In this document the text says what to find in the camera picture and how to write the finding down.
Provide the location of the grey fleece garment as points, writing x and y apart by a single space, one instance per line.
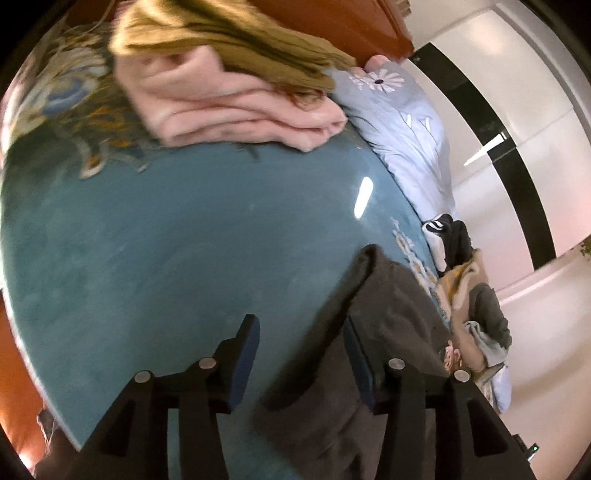
494 314

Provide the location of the dark grey garment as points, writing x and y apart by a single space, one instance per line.
397 300

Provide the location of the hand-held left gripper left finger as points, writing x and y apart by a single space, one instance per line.
242 364

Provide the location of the pink pillow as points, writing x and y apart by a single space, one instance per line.
378 61

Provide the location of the pink folded garment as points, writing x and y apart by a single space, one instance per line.
194 97

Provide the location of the light blue garment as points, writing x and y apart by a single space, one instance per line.
489 346

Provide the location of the wooden headboard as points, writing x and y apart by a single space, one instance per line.
351 23

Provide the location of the pile of clothes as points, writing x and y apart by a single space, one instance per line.
461 295

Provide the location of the wooden bed side rail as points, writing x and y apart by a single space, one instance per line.
18 392

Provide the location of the white wardrobe with black stripe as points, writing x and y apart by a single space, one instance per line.
508 92

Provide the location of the blue daisy print quilt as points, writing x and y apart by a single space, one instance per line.
406 129

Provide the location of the green potted plant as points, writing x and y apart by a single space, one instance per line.
585 249

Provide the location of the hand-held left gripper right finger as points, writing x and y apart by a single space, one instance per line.
362 369

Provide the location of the black white striped garment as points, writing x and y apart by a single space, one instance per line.
436 226

